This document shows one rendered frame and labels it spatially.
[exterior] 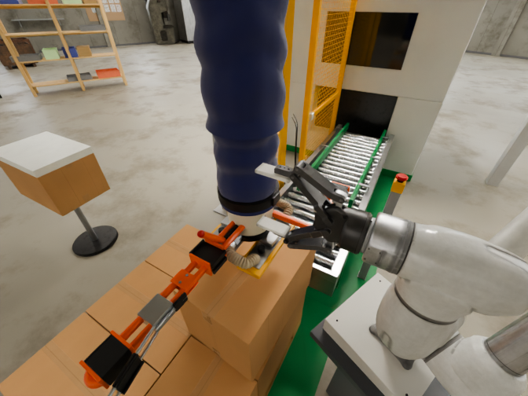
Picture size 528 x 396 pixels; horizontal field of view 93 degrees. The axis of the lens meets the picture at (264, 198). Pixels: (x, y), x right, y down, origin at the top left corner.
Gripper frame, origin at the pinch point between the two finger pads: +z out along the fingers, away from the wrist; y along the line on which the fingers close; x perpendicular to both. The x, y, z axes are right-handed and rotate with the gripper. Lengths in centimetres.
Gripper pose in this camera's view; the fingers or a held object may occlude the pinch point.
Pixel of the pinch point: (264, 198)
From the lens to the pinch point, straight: 50.8
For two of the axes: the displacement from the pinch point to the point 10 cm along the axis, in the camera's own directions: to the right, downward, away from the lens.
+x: 5.0, -5.4, 6.8
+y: 0.0, 7.9, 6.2
